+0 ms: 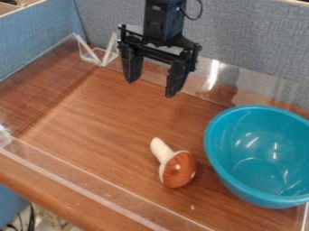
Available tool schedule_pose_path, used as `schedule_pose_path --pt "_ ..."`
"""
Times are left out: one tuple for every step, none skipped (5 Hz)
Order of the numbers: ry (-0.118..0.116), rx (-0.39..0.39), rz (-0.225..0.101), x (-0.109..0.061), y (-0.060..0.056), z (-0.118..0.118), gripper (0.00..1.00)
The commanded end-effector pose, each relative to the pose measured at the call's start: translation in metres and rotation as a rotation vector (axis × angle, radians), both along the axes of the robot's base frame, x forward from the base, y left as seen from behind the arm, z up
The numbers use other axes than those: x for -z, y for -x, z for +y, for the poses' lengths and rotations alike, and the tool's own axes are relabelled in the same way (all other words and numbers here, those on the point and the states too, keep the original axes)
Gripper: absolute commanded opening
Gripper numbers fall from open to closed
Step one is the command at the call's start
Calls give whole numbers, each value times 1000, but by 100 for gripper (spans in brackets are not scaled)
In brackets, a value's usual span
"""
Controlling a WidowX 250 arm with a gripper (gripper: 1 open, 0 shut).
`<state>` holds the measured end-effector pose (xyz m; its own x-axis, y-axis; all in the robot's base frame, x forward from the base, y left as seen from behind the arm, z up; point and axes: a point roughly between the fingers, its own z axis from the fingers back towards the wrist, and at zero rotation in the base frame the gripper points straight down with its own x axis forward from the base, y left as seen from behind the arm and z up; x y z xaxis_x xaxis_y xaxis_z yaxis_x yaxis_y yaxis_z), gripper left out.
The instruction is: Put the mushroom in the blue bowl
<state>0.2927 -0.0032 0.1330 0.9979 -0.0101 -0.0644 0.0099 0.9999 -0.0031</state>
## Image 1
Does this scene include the clear acrylic barrier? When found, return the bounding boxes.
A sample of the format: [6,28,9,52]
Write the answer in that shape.
[0,129,214,231]
[0,33,100,93]
[73,33,309,114]

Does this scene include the clear acrylic left barrier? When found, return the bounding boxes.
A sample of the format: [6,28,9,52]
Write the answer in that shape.
[0,33,100,93]

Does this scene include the blue plastic bowl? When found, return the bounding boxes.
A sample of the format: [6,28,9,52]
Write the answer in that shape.
[203,105,309,208]

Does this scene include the black cables under table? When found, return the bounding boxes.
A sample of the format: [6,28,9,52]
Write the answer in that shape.
[5,202,36,231]

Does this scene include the clear acrylic front barrier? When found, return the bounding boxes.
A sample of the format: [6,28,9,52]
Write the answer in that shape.
[0,129,214,231]

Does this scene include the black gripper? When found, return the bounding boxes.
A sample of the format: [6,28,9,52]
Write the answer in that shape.
[117,23,202,97]

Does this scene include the clear acrylic back barrier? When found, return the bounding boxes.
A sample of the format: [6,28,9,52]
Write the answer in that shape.
[73,33,309,114]

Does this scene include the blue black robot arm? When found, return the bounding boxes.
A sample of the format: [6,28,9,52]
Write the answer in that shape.
[117,0,203,97]

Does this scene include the brown white toy mushroom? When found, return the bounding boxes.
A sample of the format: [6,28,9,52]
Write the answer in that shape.
[149,137,196,189]

